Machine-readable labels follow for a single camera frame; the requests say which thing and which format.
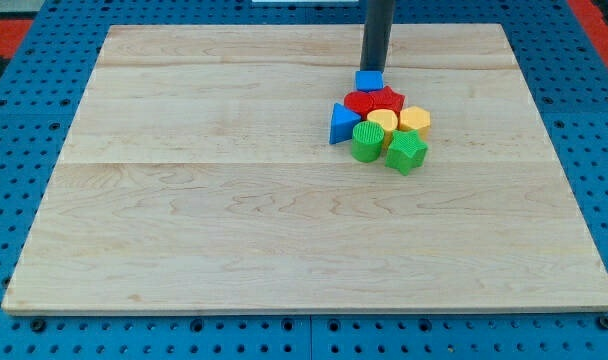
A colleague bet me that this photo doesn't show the blue cube block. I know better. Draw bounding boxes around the blue cube block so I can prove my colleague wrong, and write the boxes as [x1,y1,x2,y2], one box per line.
[355,70,384,92]

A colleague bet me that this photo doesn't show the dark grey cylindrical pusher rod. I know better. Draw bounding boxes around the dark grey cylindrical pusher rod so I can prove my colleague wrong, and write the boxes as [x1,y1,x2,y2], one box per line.
[360,0,395,72]

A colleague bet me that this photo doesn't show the red star block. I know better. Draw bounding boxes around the red star block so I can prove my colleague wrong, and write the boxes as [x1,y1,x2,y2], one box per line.
[370,86,406,114]

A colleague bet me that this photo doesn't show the yellow hexagon block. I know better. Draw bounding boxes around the yellow hexagon block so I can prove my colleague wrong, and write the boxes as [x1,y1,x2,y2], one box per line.
[398,106,431,140]

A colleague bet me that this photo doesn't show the light wooden board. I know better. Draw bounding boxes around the light wooden board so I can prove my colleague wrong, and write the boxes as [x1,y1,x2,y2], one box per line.
[2,24,608,316]

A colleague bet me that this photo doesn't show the yellow heart block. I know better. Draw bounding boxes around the yellow heart block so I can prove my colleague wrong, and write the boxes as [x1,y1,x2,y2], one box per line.
[366,109,399,149]

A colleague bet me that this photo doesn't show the green cylinder block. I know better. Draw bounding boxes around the green cylinder block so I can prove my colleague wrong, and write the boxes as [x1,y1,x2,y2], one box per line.
[351,121,385,163]

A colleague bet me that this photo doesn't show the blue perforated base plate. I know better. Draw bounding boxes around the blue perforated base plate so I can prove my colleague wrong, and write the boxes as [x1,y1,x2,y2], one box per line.
[0,0,608,359]

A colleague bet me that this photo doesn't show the green star block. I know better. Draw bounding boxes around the green star block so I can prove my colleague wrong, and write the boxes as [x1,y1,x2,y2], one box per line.
[385,130,428,176]

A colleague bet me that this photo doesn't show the red cylinder block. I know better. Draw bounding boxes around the red cylinder block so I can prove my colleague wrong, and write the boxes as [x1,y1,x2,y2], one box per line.
[343,91,374,119]

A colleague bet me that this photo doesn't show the blue triangle block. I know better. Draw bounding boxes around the blue triangle block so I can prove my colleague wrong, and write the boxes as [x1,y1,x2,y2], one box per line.
[329,103,362,144]

